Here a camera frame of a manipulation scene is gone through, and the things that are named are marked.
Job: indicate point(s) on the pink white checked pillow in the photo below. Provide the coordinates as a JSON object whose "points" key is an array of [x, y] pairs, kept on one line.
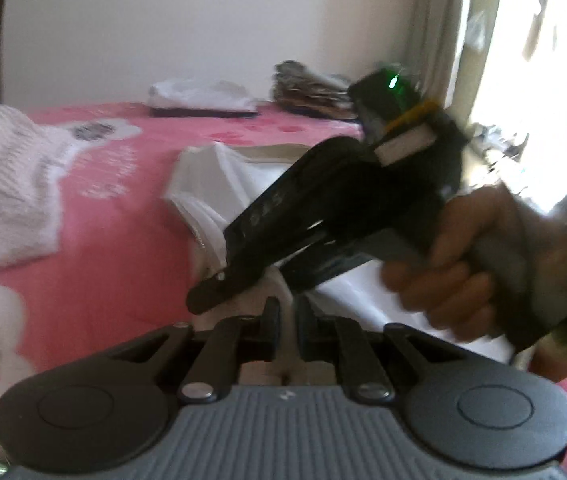
{"points": [[3, 180]]}

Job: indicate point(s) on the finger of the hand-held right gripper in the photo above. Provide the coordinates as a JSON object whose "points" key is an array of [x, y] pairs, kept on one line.
{"points": [[313, 270], [208, 297]]}

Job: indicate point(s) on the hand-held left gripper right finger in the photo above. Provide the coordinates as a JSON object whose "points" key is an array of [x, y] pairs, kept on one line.
{"points": [[306, 330]]}

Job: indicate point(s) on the stack of folded brown clothes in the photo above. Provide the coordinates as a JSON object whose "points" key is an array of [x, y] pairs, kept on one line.
{"points": [[308, 90]]}

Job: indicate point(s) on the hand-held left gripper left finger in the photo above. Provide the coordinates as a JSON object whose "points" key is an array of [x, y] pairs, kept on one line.
{"points": [[271, 330]]}

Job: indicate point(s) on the beige curtain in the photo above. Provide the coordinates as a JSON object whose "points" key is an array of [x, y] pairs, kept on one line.
{"points": [[433, 25]]}

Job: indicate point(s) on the cream hooded sweatshirt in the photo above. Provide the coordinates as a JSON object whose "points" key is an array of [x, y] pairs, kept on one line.
{"points": [[218, 180]]}

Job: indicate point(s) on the person's right hand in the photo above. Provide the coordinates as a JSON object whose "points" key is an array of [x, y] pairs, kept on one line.
{"points": [[473, 215]]}

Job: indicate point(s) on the folded white clothes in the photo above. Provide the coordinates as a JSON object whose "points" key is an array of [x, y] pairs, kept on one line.
{"points": [[198, 92]]}

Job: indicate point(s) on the pink floral blanket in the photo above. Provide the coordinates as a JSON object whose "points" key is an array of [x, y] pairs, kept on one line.
{"points": [[128, 240]]}

